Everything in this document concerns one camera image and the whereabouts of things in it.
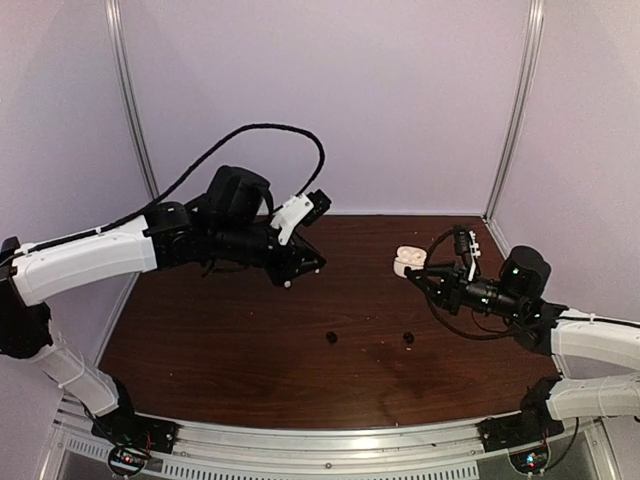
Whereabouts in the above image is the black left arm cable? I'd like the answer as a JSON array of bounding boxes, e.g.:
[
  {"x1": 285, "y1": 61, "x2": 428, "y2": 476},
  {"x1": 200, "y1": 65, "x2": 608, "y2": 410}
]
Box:
[{"x1": 19, "y1": 124, "x2": 326, "y2": 256}]

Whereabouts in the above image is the right aluminium frame post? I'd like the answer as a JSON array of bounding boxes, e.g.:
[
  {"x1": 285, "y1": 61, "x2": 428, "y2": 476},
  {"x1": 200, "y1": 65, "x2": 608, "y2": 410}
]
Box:
[{"x1": 483, "y1": 0, "x2": 546, "y2": 223}]

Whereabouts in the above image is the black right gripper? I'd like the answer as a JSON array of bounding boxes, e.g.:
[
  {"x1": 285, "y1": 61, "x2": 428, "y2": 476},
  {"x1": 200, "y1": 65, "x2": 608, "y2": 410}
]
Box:
[{"x1": 408, "y1": 260, "x2": 525, "y2": 320}]

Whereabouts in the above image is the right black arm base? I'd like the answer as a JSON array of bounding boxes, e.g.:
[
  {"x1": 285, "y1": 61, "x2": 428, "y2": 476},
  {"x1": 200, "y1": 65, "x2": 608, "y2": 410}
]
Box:
[{"x1": 476, "y1": 377, "x2": 564, "y2": 452}]

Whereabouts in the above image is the white earbud charging case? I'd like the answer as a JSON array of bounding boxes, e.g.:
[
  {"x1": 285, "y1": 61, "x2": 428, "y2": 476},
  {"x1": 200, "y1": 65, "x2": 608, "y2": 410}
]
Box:
[{"x1": 393, "y1": 245, "x2": 427, "y2": 278}]

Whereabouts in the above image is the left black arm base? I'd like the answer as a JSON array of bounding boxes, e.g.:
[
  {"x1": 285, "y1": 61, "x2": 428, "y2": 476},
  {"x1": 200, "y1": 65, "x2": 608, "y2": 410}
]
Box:
[{"x1": 85, "y1": 378, "x2": 178, "y2": 454}]

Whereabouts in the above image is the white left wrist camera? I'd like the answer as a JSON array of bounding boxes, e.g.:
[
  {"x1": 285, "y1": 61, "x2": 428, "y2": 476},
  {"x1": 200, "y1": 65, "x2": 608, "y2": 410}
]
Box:
[{"x1": 270, "y1": 194, "x2": 313, "y2": 246}]

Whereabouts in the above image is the left circuit board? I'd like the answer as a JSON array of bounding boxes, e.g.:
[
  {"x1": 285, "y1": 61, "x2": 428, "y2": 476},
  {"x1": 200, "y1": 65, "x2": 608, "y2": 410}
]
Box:
[{"x1": 107, "y1": 446, "x2": 151, "y2": 476}]

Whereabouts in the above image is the right circuit board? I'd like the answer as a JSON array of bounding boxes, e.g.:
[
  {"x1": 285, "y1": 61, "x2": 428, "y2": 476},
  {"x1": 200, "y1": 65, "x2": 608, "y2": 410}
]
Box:
[{"x1": 509, "y1": 446, "x2": 550, "y2": 475}]

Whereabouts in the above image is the aluminium frame post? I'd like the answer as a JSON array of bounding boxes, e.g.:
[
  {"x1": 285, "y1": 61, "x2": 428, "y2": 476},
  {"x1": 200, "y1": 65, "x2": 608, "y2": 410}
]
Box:
[
  {"x1": 103, "y1": 0, "x2": 169, "y2": 224},
  {"x1": 483, "y1": 0, "x2": 546, "y2": 223}
]

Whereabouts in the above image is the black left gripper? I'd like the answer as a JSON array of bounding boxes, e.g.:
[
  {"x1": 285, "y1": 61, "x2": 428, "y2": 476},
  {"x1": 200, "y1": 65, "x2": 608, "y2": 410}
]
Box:
[{"x1": 211, "y1": 220, "x2": 327, "y2": 287}]

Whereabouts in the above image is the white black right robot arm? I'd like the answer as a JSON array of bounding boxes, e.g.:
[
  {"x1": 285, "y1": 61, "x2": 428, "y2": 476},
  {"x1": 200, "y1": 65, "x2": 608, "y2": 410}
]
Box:
[{"x1": 394, "y1": 246, "x2": 639, "y2": 442}]

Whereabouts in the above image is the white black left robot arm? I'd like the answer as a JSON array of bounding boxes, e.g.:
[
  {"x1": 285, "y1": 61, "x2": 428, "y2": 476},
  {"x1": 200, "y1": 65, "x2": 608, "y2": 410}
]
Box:
[{"x1": 1, "y1": 166, "x2": 331, "y2": 444}]

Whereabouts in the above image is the aluminium front rail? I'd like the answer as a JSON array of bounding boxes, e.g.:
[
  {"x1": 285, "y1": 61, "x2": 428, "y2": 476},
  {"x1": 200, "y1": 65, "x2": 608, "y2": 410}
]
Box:
[{"x1": 47, "y1": 399, "x2": 601, "y2": 480}]

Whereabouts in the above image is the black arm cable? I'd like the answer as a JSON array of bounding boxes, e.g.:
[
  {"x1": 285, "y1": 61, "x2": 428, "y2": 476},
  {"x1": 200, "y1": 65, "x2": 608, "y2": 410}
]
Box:
[
  {"x1": 19, "y1": 124, "x2": 326, "y2": 256},
  {"x1": 422, "y1": 225, "x2": 531, "y2": 341}
]

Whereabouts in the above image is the left aluminium frame post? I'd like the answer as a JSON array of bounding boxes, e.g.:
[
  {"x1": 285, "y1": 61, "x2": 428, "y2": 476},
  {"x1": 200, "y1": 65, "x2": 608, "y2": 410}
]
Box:
[{"x1": 103, "y1": 0, "x2": 169, "y2": 224}]

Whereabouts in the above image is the circuit board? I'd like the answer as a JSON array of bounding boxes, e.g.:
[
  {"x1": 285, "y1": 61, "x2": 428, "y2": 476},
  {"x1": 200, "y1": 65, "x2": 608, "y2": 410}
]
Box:
[
  {"x1": 107, "y1": 446, "x2": 151, "y2": 476},
  {"x1": 509, "y1": 446, "x2": 550, "y2": 475}
]

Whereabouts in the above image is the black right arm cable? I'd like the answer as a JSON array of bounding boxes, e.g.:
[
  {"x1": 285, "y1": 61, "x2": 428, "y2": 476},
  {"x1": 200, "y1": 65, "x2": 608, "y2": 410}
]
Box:
[{"x1": 422, "y1": 225, "x2": 531, "y2": 341}]

